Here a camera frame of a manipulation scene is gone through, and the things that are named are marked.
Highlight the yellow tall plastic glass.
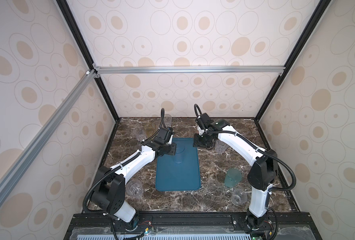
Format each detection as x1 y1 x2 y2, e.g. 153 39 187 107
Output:
144 122 158 139

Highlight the blue tall plastic glass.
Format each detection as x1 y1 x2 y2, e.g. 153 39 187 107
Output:
174 144 185 164

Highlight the green textured plastic glass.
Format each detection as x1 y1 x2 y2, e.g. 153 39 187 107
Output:
224 168 243 188

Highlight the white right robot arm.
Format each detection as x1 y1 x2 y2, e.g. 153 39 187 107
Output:
193 110 277 220

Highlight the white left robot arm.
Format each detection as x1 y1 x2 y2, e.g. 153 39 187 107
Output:
83 127 177 224

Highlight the teal plastic tray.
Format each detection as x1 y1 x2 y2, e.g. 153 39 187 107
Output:
156 138 201 192

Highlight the clear glass near right gripper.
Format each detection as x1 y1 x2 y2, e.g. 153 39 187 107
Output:
215 140 228 154

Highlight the clear faceted glass far left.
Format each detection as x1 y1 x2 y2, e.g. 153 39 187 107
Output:
133 127 148 142

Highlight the clear faceted glass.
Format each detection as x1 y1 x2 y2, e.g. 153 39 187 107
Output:
163 114 172 128
133 127 148 142

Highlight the clear faceted glass back left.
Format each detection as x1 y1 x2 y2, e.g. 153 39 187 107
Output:
163 114 172 128

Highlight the clear glass front left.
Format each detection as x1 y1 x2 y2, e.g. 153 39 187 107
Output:
126 180 144 199

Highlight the clear glass front right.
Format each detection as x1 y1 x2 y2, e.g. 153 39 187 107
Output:
230 189 247 206

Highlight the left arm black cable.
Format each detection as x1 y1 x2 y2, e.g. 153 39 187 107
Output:
82 107 166 214

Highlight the silver horizontal back rail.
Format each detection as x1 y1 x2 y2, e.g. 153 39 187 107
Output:
87 65 285 76

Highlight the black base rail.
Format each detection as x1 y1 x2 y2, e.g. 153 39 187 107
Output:
64 212 321 240

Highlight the black corner frame post right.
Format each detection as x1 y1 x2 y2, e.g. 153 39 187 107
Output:
254 0 332 122

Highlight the black corner frame post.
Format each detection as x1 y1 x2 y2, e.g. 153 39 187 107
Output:
56 0 120 122
254 0 332 122

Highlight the black corner frame post left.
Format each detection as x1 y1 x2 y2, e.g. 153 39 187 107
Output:
56 0 120 122

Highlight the silver diagonal left rail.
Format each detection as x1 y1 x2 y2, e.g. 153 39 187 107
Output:
0 69 97 207

